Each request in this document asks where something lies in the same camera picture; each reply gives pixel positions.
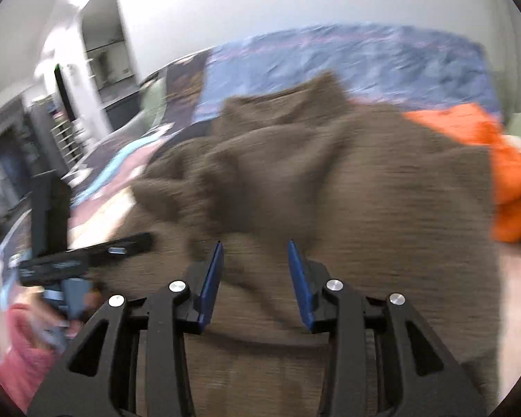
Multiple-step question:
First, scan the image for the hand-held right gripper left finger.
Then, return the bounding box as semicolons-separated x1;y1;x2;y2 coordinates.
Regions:
26;239;225;417

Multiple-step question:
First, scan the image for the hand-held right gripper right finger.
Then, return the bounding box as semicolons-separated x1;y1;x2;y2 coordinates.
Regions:
287;239;489;417

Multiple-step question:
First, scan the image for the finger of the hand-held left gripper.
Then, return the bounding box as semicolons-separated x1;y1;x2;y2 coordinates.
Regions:
83;232;154;268

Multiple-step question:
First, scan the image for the brown fleece jacket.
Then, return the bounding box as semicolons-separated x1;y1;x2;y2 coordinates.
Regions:
128;71;504;417

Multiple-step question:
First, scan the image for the black upright object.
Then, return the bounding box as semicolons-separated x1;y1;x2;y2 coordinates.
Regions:
30;173;71;256

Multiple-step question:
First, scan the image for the dark printed blanket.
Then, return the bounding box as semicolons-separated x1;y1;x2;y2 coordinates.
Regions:
0;50;213;279

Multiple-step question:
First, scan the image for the grey shelving unit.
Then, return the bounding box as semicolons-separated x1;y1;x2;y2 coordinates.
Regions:
0;98;33;222

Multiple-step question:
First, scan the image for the dark cabinet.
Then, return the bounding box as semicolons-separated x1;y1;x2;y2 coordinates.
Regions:
103;89;140;133

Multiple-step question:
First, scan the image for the pink plush blanket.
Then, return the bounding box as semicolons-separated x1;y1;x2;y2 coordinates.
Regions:
493;241;521;404

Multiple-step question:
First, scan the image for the orange down jacket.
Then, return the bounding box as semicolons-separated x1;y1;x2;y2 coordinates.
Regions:
404;103;521;244

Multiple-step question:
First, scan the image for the blue plaid bedsheet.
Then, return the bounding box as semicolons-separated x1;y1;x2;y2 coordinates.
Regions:
193;24;504;122

